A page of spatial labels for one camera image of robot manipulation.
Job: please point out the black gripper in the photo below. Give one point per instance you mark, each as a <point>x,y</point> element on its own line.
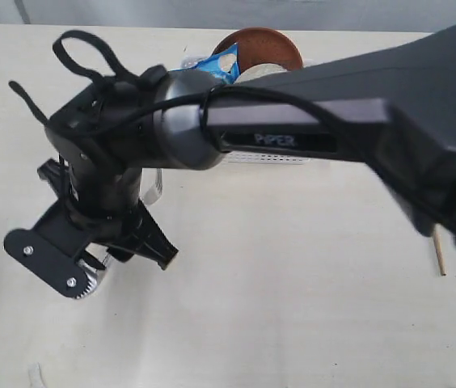
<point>100,184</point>

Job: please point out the silver fork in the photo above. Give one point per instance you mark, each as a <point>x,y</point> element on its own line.
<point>153,186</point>

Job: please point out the wooden chopstick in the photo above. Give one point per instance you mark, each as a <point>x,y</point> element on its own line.
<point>438,252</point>

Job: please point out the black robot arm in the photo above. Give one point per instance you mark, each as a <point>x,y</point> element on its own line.
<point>393,110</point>

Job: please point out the white perforated plastic basket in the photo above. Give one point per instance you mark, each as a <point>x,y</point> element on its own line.
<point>268,157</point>

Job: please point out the tape piece on table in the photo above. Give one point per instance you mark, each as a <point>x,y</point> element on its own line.
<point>35,376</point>

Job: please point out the blue chips bag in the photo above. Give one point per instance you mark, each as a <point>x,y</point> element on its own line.
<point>218,68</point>

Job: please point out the grey ceramic bowl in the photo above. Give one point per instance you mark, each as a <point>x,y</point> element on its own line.
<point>259,71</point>

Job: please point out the brown round plate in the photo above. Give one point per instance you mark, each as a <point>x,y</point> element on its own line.
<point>261,45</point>

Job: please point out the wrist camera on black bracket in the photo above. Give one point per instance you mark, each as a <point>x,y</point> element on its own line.
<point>55,249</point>

